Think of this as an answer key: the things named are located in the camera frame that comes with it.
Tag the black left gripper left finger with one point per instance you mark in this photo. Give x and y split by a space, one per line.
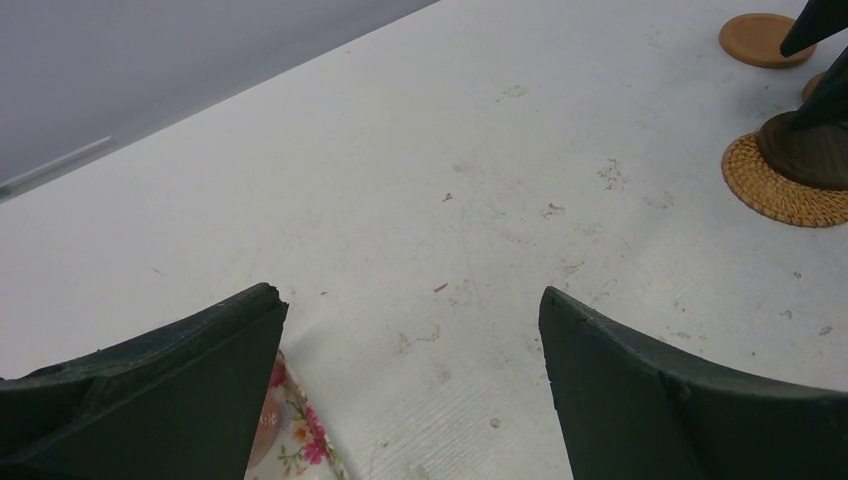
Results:
179 402

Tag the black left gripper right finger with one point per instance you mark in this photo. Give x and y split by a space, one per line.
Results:
633 407

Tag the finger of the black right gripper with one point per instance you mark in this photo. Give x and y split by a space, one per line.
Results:
827 102
820 19

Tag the light wooden coaster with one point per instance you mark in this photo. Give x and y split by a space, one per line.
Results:
810 86
754 39

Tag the dark walnut wooden coaster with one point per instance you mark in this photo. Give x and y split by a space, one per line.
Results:
815 157

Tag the woven rattan coaster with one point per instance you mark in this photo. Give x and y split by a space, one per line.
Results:
765 191

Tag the floral rectangular tray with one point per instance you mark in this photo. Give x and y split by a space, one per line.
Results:
291 441

